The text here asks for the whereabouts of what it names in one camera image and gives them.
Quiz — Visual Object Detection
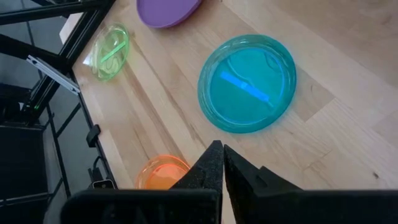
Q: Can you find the silver aluminium profile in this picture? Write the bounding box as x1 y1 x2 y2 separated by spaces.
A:
26 55 81 96

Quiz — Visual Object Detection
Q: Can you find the teal transparent plate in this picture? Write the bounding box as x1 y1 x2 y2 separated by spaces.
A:
197 34 297 134

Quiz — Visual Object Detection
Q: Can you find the orange transparent plate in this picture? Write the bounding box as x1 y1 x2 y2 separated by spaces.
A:
134 154 191 190

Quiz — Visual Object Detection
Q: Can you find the green transparent plate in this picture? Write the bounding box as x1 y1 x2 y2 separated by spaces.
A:
90 22 131 82

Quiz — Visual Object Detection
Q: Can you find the black aluminium rig frame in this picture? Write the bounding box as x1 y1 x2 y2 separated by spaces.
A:
0 0 118 224

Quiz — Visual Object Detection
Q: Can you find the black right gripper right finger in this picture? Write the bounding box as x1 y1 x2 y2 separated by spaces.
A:
223 144 398 224

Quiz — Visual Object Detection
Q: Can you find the black edge bracket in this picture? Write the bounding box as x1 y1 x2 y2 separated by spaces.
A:
86 124 101 148

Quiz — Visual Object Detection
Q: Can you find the purple plate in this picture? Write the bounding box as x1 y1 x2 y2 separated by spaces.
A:
136 0 203 29

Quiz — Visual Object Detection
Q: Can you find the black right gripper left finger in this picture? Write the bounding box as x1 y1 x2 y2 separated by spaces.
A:
60 139 224 224

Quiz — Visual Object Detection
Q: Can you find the small silver table camera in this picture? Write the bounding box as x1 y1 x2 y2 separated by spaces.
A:
92 179 115 190

